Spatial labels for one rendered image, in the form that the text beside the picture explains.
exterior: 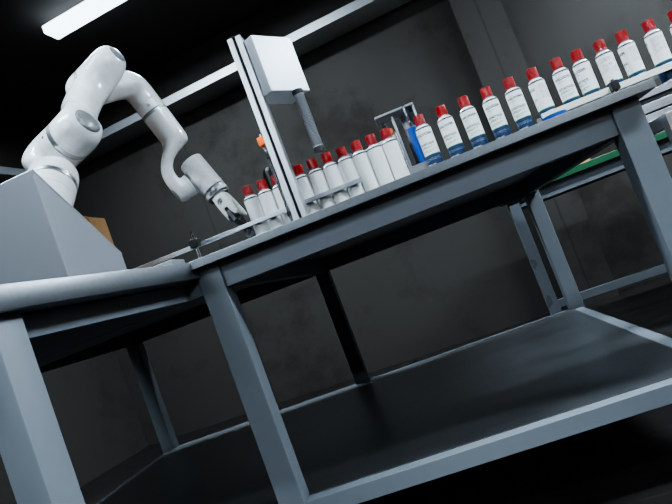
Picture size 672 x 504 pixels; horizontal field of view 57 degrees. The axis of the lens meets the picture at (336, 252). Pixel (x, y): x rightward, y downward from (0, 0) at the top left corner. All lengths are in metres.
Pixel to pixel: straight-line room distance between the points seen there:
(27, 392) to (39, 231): 0.44
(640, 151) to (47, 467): 1.24
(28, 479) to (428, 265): 3.68
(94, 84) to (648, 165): 1.48
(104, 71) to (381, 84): 2.86
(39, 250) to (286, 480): 0.73
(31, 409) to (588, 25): 4.14
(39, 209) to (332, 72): 3.55
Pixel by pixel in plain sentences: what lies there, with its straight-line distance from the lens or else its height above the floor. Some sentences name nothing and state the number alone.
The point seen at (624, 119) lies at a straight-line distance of 1.46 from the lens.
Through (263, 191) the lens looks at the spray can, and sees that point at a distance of 2.06.
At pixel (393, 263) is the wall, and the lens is 4.46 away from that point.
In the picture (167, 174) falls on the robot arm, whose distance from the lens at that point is 2.11.
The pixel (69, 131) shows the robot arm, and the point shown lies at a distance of 1.71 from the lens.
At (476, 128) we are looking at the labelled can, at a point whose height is 0.97.
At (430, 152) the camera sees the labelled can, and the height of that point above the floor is 0.95.
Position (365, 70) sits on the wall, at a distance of 4.63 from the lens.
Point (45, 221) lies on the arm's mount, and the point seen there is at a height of 0.98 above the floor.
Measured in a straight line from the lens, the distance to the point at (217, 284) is 1.47.
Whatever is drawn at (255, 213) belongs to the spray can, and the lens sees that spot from 2.06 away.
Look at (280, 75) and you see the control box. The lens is 2.00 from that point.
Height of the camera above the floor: 0.65
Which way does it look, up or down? 3 degrees up
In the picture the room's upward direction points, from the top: 21 degrees counter-clockwise
